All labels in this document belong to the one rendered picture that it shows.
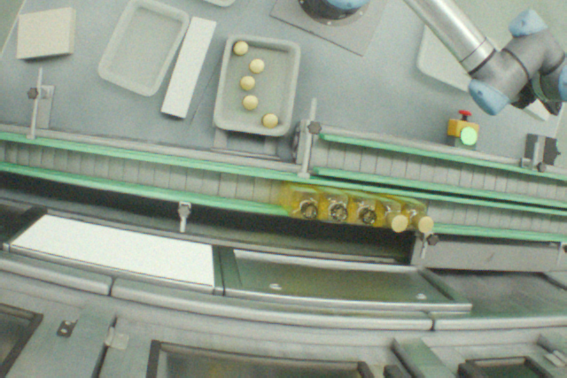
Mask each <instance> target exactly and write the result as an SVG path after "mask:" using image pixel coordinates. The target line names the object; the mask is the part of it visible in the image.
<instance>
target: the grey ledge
mask: <svg viewBox="0 0 567 378"><path fill-rule="evenodd" d="M433 234H436V235H438V239H439V241H438V242H437V243H436V245H435V246H433V245H431V246H430V245H429V244H427V248H426V252H425V256H424V258H420V254H421V250H422V246H423V242H422V241H421V240H420V236H415V235H413V238H412V243H411V247H410V251H409V255H408V262H407V264H410V265H424V266H425V267H432V268H451V269H472V270H495V271H523V272H549V273H551V274H567V254H566V253H564V251H562V255H561V258H560V262H559V265H556V264H555V262H556V259H557V254H558V250H557V249H556V246H548V245H547V242H539V241H527V240H515V239H503V238H492V237H481V236H469V235H449V234H439V233H433Z"/></svg>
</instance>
